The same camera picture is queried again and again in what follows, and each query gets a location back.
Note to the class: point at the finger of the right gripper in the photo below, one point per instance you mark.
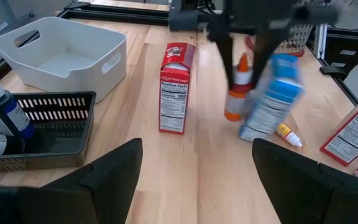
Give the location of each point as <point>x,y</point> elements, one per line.
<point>228,59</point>
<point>264,53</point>

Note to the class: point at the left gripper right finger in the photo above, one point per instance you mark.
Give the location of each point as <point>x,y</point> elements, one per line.
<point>306,199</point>

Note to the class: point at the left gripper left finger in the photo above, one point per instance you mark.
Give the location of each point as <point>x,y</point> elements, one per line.
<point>98,193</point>

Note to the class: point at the orange food colour bottle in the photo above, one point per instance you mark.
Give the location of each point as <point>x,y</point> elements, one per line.
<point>238,102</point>

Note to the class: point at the blue Rice Krispies box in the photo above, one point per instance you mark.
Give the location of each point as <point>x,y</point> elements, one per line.
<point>275,99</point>

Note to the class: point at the yellow dropper bottle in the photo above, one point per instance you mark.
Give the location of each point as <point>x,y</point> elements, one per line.
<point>287,135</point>

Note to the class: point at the Froot Loops cereal box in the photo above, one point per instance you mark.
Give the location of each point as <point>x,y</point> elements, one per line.
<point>353,130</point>

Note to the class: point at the blue food colour bottle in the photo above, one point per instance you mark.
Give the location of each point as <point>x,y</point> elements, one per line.
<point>2,105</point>

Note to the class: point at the small red cereal box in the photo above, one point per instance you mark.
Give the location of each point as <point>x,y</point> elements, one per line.
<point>174,93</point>

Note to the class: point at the white plastic bin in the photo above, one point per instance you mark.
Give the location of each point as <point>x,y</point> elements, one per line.
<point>64,62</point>

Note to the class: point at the grey table leg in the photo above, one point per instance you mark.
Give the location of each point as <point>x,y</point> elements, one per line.
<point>9,12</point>

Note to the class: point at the black aluminium table frame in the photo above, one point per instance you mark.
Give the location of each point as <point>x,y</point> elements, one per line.
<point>113,15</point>

